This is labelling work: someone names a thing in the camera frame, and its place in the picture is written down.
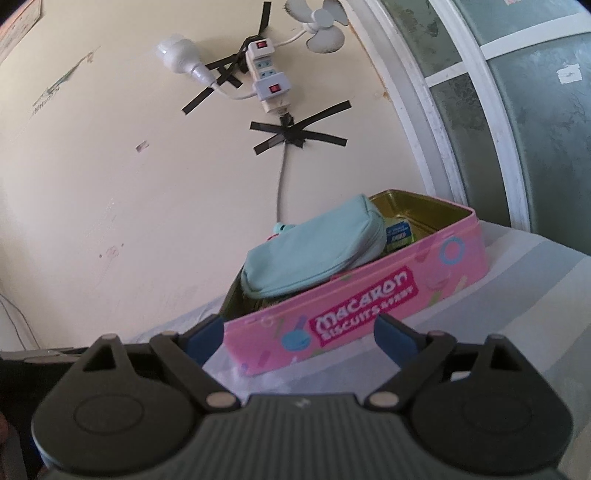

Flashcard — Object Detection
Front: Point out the white light bulb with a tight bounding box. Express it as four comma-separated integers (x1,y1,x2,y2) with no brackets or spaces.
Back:
154,34,219,89

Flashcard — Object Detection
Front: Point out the black tape cross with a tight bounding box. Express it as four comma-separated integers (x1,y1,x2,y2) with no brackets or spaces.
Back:
181,0,274,117
249,99,354,158

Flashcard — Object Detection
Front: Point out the striped bed sheet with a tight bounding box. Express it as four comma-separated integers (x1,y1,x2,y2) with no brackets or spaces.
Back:
124,219,591,480

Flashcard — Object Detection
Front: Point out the grey power cable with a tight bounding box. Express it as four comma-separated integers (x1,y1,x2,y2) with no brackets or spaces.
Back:
276,142,290,223

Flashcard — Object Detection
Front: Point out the green cardboard box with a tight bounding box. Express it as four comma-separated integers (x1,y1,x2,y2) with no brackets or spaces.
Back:
385,219,415,253

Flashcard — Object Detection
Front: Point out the white power strip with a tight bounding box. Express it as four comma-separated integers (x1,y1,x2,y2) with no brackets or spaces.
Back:
244,39,295,116

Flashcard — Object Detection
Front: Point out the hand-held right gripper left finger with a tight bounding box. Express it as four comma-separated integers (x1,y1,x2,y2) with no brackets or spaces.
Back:
69,314,242,412

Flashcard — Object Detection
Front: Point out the teal zipper pouch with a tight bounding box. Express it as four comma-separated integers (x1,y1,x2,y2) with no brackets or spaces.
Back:
242,194,387,299

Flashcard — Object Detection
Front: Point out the white window frame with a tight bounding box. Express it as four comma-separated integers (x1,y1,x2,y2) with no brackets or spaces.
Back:
353,0,591,259

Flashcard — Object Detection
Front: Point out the small white fan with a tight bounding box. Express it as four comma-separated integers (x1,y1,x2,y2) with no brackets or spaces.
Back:
283,0,350,54

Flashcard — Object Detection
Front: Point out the pink biscuit tin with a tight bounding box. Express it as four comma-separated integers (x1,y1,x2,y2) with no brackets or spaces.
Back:
221,188,490,377

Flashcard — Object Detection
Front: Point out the wall poster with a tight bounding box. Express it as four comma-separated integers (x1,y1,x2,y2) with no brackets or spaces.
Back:
0,0,43,63

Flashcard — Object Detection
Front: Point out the white fan cord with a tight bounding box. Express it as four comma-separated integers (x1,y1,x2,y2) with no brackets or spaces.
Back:
272,28,308,49

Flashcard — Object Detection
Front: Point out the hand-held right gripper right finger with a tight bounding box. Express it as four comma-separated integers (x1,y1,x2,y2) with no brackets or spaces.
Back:
367,316,532,412

